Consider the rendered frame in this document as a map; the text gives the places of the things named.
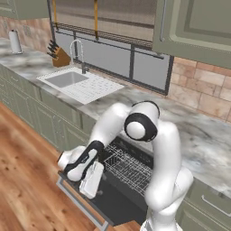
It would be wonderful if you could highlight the grey dishwasher door handle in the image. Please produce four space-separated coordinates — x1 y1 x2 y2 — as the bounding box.
55 176 109 231

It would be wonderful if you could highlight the wooden knife block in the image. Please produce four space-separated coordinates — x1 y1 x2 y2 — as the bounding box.
46 39 72 69

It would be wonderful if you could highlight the silver tap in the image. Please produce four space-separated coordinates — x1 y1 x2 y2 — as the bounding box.
69 39 90 75

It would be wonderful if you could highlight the green drawer front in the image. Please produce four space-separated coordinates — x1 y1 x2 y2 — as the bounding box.
185 177 231 231

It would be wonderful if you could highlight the green wall cupboard door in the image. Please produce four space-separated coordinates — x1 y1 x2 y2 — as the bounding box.
152 0 231 70

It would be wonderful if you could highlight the dark dishwasher door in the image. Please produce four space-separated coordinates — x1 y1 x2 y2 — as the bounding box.
57 170 149 227

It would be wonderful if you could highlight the black dishwasher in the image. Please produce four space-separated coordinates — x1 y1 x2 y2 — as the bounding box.
98 136 156 211

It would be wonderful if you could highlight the dark framed window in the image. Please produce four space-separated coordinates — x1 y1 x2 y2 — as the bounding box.
46 0 175 97

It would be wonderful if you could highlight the green base cupboard run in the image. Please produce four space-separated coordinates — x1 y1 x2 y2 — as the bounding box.
0 64 97 153

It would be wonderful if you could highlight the beige window blind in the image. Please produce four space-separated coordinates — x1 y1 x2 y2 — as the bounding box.
49 0 158 51

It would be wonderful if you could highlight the green base cupboard door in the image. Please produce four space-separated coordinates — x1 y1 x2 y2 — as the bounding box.
175 199 225 231

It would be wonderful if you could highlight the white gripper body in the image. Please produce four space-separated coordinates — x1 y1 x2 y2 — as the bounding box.
79 162 106 200

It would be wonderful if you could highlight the white sink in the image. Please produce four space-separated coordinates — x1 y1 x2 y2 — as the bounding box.
36 66 125 106

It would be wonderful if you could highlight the silver drawer handle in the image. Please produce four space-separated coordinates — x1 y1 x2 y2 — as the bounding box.
200 194 231 218

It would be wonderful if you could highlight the green wall cupboard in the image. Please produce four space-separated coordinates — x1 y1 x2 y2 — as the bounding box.
0 0 50 21

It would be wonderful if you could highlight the white paper towel roll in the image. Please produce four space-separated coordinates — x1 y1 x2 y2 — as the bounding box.
8 29 23 55

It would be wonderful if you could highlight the silver cupboard door handle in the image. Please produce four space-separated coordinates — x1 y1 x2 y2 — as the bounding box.
159 0 168 42

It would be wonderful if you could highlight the white wire dishwasher rack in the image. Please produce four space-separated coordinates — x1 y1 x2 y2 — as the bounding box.
103 143 154 197

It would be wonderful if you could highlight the orange blind strap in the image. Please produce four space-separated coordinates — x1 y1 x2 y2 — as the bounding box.
93 0 100 42
52 0 59 32

